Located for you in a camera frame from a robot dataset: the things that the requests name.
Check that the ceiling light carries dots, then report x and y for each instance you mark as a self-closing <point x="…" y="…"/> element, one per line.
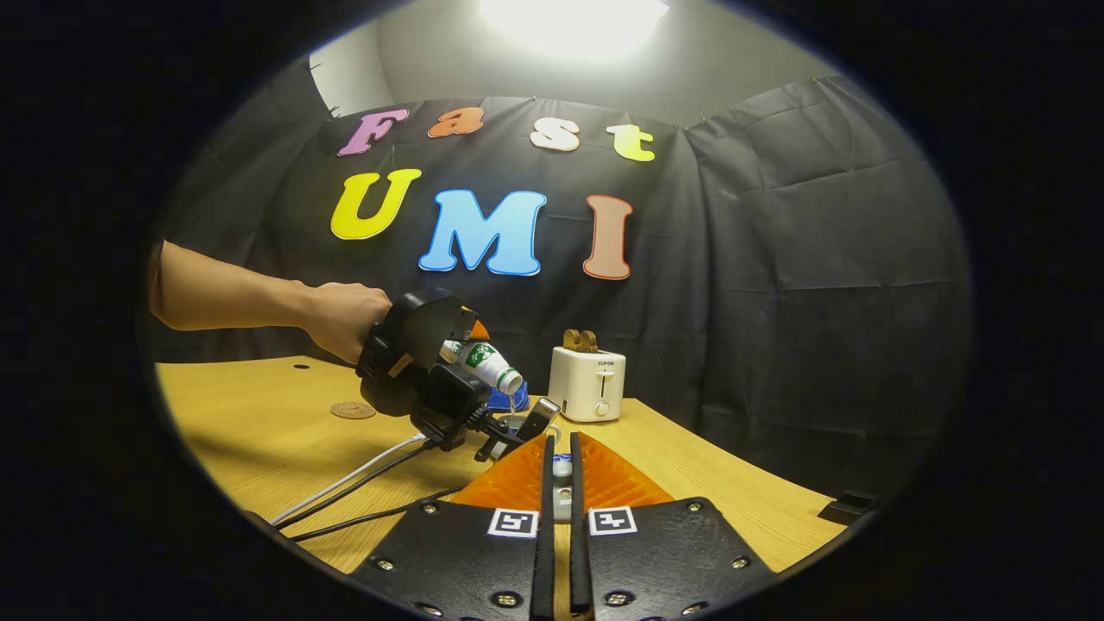
<point x="573" y="21"/>

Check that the white toaster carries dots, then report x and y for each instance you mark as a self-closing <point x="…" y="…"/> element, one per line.
<point x="586" y="384"/>

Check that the blue towel cloth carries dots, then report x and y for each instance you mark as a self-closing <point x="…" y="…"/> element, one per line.
<point x="502" y="401"/>

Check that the round brown coaster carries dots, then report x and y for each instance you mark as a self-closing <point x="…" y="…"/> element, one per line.
<point x="354" y="410"/>

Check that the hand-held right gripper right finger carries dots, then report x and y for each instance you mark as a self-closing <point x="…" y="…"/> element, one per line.
<point x="580" y="561"/>

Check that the white green-label water bottle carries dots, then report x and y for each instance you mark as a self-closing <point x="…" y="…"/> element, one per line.
<point x="483" y="358"/>

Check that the small black block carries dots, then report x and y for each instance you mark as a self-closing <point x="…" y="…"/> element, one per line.
<point x="847" y="507"/>

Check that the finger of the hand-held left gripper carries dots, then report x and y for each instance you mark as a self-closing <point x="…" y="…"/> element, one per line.
<point x="477" y="331"/>

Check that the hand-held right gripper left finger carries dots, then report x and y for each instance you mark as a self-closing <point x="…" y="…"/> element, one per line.
<point x="545" y="552"/>

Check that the brown toast slice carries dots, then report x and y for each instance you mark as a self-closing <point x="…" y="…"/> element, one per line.
<point x="589" y="341"/>
<point x="572" y="341"/>

